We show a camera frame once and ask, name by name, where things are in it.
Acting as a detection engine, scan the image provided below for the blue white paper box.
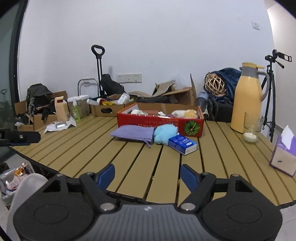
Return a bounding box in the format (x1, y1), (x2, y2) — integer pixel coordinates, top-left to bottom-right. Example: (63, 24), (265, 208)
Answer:
(168, 135), (198, 156)

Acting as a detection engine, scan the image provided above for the light blue plush toy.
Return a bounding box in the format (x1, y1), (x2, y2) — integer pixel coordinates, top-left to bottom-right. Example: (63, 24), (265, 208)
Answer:
(153, 124), (178, 146)

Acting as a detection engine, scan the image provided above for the purple knitted pouch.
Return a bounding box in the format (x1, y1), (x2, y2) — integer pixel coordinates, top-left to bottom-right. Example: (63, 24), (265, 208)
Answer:
(110, 125), (154, 148)

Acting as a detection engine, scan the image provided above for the white yellow plush toy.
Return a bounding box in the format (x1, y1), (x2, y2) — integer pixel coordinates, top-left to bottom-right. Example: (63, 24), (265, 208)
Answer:
(171, 109), (198, 118)

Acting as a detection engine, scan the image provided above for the small white sock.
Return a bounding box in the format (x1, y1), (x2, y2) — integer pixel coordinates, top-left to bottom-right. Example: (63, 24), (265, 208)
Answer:
(158, 111), (166, 116)

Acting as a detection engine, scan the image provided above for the white cylinder foam roll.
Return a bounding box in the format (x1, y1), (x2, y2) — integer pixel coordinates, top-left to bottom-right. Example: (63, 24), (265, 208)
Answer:
(130, 109), (145, 115)

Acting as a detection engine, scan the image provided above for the floor cardboard box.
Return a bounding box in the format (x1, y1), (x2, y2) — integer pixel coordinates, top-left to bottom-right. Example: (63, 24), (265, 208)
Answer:
(14, 91), (67, 132)

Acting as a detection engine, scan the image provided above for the trash bag with wrappers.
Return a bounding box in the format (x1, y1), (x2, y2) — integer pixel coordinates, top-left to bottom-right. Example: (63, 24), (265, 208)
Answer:
(1, 162), (34, 209)

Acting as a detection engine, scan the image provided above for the black backpack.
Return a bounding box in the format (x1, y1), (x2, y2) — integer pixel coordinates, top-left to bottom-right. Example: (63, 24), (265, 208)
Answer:
(26, 83), (55, 115)

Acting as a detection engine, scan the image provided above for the white paper leaflet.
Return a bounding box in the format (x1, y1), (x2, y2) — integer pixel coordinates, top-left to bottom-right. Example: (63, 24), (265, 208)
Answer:
(44, 117), (76, 134)

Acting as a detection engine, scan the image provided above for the red cardboard tray box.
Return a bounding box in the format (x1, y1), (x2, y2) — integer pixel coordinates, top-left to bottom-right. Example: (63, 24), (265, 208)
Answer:
(117, 103), (204, 138)

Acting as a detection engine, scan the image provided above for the beige carton box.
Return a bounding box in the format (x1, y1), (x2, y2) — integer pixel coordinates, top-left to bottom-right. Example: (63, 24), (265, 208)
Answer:
(55, 96), (70, 121)

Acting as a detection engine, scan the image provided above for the small brown cardboard box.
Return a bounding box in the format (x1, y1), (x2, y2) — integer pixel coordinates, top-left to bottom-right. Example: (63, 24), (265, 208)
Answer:
(90, 104), (128, 117)

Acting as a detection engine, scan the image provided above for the green spray bottle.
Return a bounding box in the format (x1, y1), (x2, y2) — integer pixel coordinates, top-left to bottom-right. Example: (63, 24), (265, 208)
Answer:
(71, 100), (81, 121)

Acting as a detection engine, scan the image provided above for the blue water bottle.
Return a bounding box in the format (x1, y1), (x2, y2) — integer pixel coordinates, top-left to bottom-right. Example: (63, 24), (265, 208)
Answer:
(196, 91), (208, 112)

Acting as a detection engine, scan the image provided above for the large open cardboard box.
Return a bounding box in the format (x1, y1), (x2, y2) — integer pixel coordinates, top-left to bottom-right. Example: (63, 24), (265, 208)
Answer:
(162, 74), (197, 106)

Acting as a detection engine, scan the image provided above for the white bottle in box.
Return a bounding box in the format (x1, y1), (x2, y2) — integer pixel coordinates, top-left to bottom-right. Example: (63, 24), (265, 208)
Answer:
(117, 93), (130, 104)

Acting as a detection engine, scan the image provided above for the glass with candle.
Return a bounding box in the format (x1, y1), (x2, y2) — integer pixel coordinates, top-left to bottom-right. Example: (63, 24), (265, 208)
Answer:
(243, 113), (264, 143)

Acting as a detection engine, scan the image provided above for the black bag on trolley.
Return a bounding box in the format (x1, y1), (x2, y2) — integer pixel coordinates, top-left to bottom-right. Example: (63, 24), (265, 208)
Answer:
(101, 74), (125, 96)

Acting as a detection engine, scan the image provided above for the purple tissue box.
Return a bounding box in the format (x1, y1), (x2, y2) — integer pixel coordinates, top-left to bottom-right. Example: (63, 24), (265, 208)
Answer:
(269, 125), (296, 177)

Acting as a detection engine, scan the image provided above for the woven rattan ball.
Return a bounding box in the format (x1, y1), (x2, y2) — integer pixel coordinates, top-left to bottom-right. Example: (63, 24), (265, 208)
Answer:
(204, 72), (226, 97)

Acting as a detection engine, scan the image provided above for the yellow thermos jug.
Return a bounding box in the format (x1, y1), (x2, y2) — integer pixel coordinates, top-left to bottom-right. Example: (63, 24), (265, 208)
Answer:
(230, 62), (270, 133)

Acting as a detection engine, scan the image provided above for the dark blue velvet cloth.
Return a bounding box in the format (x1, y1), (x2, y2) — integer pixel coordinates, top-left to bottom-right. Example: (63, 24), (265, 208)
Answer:
(204, 68), (241, 104)

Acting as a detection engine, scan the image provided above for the dark glass door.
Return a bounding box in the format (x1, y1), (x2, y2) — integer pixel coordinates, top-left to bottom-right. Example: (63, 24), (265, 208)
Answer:
(1, 1), (28, 130)

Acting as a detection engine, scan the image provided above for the clear container with handle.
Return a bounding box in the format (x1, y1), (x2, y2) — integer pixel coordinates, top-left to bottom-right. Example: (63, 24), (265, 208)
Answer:
(67, 78), (99, 119)

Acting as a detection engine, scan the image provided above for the black camera tripod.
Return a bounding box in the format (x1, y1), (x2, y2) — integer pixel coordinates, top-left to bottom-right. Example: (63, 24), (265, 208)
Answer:
(261, 55), (285, 142)

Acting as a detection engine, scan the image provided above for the white wall socket strip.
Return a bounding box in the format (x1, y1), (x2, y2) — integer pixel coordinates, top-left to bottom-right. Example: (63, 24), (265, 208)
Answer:
(116, 73), (142, 83)

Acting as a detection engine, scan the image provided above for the black trolley handle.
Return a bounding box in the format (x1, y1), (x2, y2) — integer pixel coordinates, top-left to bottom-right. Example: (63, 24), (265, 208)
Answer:
(91, 45), (105, 97)

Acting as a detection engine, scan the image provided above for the small black camera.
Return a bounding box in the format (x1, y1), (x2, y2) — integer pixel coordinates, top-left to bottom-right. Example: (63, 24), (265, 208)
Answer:
(273, 49), (292, 62)

